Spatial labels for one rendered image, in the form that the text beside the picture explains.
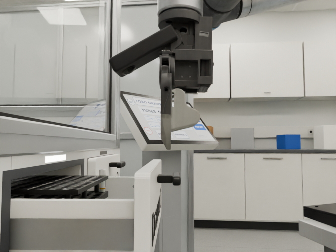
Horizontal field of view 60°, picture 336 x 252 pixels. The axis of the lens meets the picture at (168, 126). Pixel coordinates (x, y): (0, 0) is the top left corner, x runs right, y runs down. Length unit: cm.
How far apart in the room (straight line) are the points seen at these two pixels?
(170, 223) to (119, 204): 110
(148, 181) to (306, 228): 60
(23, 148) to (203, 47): 29
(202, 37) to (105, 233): 31
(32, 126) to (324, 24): 449
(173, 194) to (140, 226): 111
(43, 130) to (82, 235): 16
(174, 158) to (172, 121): 100
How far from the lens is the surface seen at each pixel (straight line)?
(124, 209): 35
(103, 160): 72
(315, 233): 84
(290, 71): 400
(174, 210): 145
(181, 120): 44
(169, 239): 146
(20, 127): 40
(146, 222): 33
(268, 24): 452
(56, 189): 42
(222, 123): 411
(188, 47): 48
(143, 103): 135
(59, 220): 37
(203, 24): 49
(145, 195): 33
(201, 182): 341
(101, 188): 56
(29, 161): 42
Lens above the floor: 96
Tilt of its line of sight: 4 degrees up
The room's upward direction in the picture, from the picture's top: straight up
